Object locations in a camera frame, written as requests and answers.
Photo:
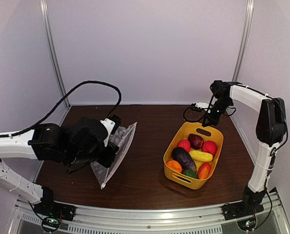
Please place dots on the left aluminium frame post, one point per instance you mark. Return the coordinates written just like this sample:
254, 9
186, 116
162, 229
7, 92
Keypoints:
51, 46

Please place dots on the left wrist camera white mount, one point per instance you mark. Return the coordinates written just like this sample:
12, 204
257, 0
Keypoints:
111, 124

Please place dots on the right aluminium frame post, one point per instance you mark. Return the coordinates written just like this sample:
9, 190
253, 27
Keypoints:
244, 39

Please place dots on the yellow plastic basket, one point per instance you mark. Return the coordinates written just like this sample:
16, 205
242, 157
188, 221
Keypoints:
207, 133

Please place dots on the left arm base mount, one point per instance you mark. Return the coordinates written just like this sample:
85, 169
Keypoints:
52, 215

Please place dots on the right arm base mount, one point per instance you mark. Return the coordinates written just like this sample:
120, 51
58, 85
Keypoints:
239, 212

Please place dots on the purple toy eggplant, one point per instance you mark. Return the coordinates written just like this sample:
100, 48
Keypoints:
183, 158

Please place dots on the red toy strawberry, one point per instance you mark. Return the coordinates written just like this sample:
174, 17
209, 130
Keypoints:
209, 147

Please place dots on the orange toy fruit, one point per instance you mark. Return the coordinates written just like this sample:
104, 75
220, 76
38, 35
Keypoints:
174, 165

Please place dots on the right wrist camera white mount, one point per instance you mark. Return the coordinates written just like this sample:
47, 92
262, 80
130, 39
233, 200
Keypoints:
199, 106

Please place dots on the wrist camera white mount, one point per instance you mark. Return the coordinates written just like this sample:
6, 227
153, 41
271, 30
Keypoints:
111, 124
199, 106

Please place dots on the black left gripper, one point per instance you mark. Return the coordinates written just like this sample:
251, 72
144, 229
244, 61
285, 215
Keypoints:
106, 161

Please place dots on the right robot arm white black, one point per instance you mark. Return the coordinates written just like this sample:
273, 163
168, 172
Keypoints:
271, 131

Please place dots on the orange red toy mango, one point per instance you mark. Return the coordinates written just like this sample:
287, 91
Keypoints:
204, 170

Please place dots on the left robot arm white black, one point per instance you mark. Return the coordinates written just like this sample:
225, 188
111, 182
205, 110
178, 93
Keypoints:
43, 142

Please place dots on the green toy lime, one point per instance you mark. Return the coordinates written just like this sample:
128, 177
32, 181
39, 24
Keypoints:
190, 173

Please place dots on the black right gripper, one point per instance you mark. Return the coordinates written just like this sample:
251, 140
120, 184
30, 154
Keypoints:
214, 120

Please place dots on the front aluminium rail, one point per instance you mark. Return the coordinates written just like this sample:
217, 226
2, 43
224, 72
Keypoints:
197, 220

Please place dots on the aluminium frame post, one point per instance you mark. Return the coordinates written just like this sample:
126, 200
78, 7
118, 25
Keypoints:
51, 46
244, 39

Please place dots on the dark red toy apple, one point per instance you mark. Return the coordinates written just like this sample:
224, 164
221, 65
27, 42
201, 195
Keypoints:
195, 141

